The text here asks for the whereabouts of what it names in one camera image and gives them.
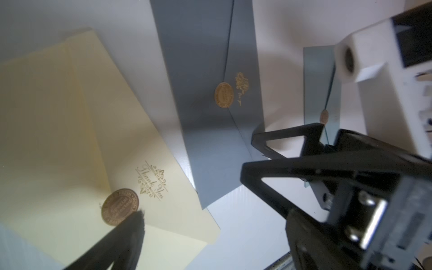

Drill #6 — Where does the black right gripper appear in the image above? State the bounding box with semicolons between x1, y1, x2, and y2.
240;123;432;270

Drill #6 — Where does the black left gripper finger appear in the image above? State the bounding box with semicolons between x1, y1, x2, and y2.
66;210;145;270

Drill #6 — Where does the light blue-grey envelope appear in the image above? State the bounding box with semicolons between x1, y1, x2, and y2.
303;45;342;188

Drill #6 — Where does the cream envelope brown seal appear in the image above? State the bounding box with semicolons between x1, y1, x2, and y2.
1;30;220;270

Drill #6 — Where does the dark grey envelope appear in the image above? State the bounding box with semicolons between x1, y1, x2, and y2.
151;1;264;208

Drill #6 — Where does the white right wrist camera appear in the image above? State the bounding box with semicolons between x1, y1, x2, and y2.
334;2;432;158

